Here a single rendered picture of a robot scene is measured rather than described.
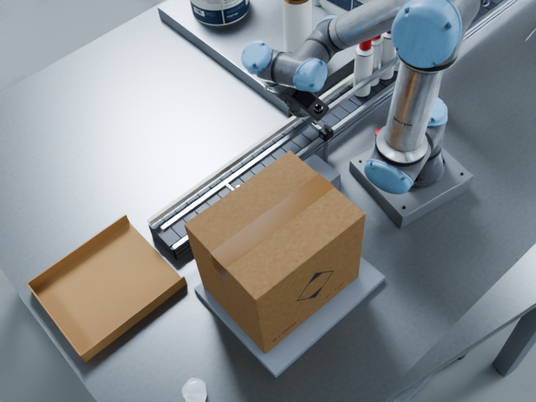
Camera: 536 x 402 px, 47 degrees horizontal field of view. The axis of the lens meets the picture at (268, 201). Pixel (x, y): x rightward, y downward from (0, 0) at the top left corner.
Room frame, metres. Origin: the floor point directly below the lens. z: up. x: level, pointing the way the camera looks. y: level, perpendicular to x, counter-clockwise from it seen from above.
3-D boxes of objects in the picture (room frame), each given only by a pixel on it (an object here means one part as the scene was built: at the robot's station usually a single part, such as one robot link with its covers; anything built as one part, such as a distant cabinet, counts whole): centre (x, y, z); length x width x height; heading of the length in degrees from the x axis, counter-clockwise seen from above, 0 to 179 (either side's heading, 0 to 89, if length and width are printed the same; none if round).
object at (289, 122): (1.23, -0.12, 0.90); 1.07 x 0.01 x 0.02; 127
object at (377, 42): (1.35, -0.34, 0.98); 0.05 x 0.05 x 0.20
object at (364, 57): (1.31, -0.31, 0.98); 0.05 x 0.05 x 0.20
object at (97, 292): (0.77, 0.42, 0.85); 0.30 x 0.26 x 0.04; 127
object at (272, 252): (0.73, -0.01, 0.99); 0.30 x 0.24 x 0.27; 125
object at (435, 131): (1.01, -0.39, 1.05); 0.13 x 0.12 x 0.14; 143
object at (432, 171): (1.01, -0.40, 0.93); 0.15 x 0.15 x 0.10
